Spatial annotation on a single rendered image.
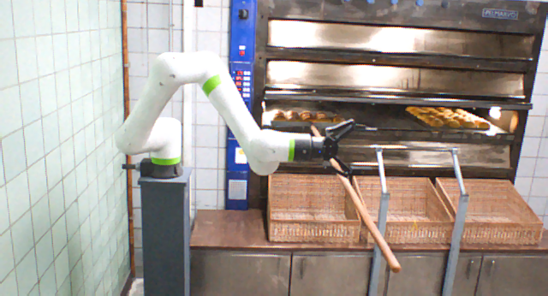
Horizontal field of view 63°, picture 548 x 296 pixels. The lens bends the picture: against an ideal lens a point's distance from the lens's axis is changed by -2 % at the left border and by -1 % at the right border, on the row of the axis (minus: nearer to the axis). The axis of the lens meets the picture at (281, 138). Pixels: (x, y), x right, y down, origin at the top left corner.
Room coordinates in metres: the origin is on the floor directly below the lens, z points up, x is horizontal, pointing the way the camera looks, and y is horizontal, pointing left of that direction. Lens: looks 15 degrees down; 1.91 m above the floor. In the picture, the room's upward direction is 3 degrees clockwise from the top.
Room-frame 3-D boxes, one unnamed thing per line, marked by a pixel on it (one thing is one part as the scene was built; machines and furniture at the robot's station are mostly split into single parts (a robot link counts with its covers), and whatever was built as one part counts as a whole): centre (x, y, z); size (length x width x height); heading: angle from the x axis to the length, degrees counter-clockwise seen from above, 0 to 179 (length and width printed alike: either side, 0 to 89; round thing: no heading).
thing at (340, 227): (2.74, -0.22, 0.72); 0.56 x 0.49 x 0.28; 94
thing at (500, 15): (3.08, -0.76, 1.99); 1.80 x 0.08 x 0.21; 95
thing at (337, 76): (3.06, -0.76, 1.54); 1.79 x 0.11 x 0.19; 95
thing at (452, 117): (3.55, -1.30, 1.21); 0.61 x 0.48 x 0.06; 5
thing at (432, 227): (2.79, -0.81, 0.72); 0.56 x 0.49 x 0.28; 96
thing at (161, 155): (1.89, 0.51, 1.36); 0.16 x 0.13 x 0.19; 140
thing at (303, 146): (1.44, -0.07, 1.49); 0.12 x 0.06 x 0.09; 6
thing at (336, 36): (3.06, -0.76, 1.80); 1.79 x 0.11 x 0.19; 95
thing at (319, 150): (1.45, -0.14, 1.49); 0.09 x 0.07 x 0.08; 96
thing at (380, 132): (3.08, -0.76, 1.16); 1.80 x 0.06 x 0.04; 95
